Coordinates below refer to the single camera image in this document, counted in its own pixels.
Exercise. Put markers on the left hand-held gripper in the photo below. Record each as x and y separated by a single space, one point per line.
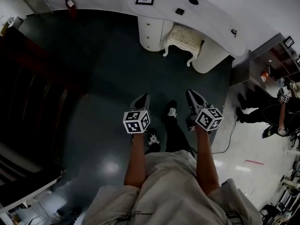
137 122

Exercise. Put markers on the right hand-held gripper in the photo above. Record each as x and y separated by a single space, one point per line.
208 119

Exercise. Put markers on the person's left forearm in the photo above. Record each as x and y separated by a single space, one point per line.
137 160

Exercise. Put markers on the person's right forearm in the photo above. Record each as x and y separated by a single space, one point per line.
206 163

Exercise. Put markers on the small white drawer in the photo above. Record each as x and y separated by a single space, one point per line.
152 36
153 23

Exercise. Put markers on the dark cube shelving unit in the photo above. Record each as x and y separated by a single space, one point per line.
257 62

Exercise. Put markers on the white curved vanity desk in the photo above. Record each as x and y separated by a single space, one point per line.
211 15

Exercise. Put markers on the person's right black shoe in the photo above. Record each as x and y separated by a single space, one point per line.
172 108

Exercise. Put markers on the person's black shoe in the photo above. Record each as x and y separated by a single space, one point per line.
153 137
172 108

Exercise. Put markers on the person's left black shoe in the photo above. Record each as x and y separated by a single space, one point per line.
153 137

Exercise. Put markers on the person's black trousers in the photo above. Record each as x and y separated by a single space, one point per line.
174 137

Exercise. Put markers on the white stool cream cushion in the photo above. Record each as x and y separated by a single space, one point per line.
184 37

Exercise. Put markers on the small orange item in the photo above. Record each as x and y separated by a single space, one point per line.
264 77

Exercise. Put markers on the small black box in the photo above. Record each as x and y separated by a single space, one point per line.
180 11

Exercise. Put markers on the person's beige shirt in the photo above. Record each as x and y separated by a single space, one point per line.
173 191

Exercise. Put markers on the red fire extinguisher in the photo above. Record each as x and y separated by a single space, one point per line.
70 5

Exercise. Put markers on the white framed glass panel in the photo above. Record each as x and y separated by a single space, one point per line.
28 191

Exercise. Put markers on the white box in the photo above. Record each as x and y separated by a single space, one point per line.
15 22

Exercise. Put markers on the small black picture frame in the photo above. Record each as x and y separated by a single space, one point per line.
289 41

